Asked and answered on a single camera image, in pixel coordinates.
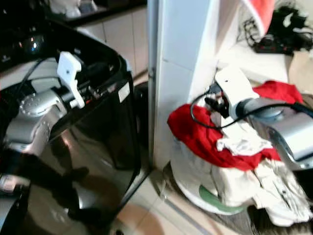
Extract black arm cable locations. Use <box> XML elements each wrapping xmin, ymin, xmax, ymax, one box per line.
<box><xmin>24</xmin><ymin>57</ymin><xmax>62</xmax><ymax>98</ymax></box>
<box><xmin>189</xmin><ymin>90</ymin><xmax>313</xmax><ymax>130</ymax></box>

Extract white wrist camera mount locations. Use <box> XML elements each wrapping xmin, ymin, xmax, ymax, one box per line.
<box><xmin>214</xmin><ymin>66</ymin><xmax>260</xmax><ymax>121</ymax></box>
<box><xmin>57</xmin><ymin>51</ymin><xmax>85</xmax><ymax>110</ymax></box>

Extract white laundry basket green patch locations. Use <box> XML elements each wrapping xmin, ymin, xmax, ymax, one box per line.
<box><xmin>171</xmin><ymin>162</ymin><xmax>251</xmax><ymax>216</ymax></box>

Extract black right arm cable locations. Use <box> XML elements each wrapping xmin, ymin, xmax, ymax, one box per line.
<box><xmin>189</xmin><ymin>90</ymin><xmax>313</xmax><ymax>130</ymax></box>

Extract white low table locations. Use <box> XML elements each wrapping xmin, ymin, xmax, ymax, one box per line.
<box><xmin>215</xmin><ymin>48</ymin><xmax>295</xmax><ymax>85</ymax></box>

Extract grey bundle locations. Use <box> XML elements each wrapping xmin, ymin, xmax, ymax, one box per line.
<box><xmin>48</xmin><ymin>0</ymin><xmax>99</xmax><ymax>20</ymax></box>

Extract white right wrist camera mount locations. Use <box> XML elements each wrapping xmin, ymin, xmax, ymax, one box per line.
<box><xmin>214</xmin><ymin>66</ymin><xmax>260</xmax><ymax>121</ymax></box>

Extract red garment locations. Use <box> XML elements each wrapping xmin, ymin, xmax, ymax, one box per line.
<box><xmin>167</xmin><ymin>80</ymin><xmax>305</xmax><ymax>172</ymax></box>

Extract large cream garment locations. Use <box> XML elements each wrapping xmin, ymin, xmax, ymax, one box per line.
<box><xmin>170</xmin><ymin>137</ymin><xmax>313</xmax><ymax>227</ymax></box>

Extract white pillar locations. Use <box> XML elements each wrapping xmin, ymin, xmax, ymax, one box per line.
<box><xmin>147</xmin><ymin>0</ymin><xmax>226</xmax><ymax>170</ymax></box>

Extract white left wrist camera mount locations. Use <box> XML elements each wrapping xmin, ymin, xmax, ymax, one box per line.
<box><xmin>57</xmin><ymin>51</ymin><xmax>85</xmax><ymax>110</ymax></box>

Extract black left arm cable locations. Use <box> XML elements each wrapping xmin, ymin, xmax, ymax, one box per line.
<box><xmin>24</xmin><ymin>57</ymin><xmax>62</xmax><ymax>98</ymax></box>

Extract pink red hanging cloth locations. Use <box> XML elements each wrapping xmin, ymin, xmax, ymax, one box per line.
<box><xmin>241</xmin><ymin>0</ymin><xmax>276</xmax><ymax>35</ymax></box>

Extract black power strip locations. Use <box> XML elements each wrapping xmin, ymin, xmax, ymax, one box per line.
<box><xmin>253</xmin><ymin>41</ymin><xmax>295</xmax><ymax>54</ymax></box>

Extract black tangled cables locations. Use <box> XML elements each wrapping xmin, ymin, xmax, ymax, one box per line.
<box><xmin>236</xmin><ymin>4</ymin><xmax>313</xmax><ymax>49</ymax></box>

